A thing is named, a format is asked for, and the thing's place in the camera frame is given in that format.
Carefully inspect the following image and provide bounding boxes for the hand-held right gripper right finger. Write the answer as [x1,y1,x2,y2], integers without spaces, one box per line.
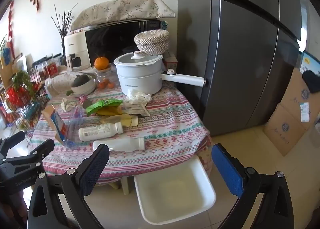
[211,143,295,229]

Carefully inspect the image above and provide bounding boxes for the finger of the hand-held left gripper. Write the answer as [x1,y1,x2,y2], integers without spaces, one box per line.
[28,139,55,164]
[0,131,26,162]

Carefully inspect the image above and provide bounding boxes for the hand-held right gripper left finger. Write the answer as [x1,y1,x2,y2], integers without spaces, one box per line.
[27,143,110,229]

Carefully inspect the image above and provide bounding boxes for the blue white carton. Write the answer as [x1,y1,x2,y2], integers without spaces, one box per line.
[41,105,68,144]

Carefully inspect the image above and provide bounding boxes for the white labelled plastic bottle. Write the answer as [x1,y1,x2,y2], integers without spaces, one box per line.
[78,122,124,142]

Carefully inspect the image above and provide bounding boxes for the plain white plastic bottle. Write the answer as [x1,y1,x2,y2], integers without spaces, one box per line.
[92,137,145,151]

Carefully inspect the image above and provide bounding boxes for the clear plastic cup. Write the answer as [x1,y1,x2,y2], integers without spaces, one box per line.
[64,107,84,148]

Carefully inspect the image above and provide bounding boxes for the yellow snack packet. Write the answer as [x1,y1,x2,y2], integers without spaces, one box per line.
[97,107,124,117]

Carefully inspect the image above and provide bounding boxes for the green snack packet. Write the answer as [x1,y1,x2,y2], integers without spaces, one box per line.
[86,99,123,116]

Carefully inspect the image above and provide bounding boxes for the white printed packet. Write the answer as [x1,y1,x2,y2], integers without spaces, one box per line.
[122,101,150,117]

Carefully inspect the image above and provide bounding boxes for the cream floral cloth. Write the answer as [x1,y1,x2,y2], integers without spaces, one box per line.
[197,148,213,171]

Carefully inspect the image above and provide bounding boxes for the cream table leg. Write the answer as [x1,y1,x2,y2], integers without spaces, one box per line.
[121,176,133,194]

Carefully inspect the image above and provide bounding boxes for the cream snack packet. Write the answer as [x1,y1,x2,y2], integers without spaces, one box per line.
[100,115,139,127]

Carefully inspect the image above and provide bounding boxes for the crumpled beige paper wrapper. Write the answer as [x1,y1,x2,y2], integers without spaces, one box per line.
[61,98,77,112]

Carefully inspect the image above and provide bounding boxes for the red berry plant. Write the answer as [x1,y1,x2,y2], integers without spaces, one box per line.
[6,70,38,110]

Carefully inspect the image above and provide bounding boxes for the red drink can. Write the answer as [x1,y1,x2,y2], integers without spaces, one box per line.
[79,95,92,109]

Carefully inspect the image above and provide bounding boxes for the white ceramic bowl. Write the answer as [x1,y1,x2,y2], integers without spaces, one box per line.
[70,75,97,95]

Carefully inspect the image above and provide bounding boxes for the red label jar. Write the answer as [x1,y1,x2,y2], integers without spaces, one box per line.
[47,59,60,78]
[37,63,49,81]

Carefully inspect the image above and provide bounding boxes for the patterned tablecloth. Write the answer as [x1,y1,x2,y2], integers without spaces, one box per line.
[27,79,213,186]

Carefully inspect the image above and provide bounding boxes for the crumpled white tissue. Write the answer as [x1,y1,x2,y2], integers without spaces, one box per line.
[126,89,152,107]

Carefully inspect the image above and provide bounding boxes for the dark green squash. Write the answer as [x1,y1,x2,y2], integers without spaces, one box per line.
[73,74,92,87]

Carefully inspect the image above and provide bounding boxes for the flattened cardboard box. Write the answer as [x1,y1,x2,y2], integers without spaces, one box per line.
[262,68,320,157]

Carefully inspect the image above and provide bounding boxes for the glass teapot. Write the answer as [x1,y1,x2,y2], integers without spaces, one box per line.
[96,68,118,91]

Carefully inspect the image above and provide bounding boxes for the white electric pot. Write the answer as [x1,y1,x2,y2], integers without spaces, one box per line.
[114,51,206,96]

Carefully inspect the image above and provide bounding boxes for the large orange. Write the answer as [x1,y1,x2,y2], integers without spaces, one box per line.
[94,56,110,71]

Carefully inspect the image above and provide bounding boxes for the cream air fryer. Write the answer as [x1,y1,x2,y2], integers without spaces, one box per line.
[62,32,92,71]

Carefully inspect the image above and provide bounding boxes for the glass pot lid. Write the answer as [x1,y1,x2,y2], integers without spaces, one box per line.
[114,51,164,67]

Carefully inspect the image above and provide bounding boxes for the grey refrigerator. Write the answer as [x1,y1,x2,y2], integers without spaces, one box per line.
[176,0,308,137]

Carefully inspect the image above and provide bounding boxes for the red white box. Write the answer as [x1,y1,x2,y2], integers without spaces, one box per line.
[164,54,178,71]

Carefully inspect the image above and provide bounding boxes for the dark cloth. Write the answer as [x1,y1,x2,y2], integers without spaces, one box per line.
[302,70,320,93]

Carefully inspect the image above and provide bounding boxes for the black microwave oven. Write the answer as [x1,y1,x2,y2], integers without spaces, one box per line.
[84,19,167,66]

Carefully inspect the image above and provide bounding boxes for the dried twigs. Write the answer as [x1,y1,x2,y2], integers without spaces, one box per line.
[51,3,78,42]

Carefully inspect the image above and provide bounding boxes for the woven lidded basket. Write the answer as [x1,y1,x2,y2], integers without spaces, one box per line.
[134,29,170,56]

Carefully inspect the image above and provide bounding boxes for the blue printed box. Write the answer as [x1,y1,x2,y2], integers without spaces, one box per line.
[299,52,320,77]

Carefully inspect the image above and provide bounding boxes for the floral cloth cover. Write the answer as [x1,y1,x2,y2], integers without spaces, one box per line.
[70,0,175,32]

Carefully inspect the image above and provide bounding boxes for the black wire rack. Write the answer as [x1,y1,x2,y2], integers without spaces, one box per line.
[15,54,63,129]

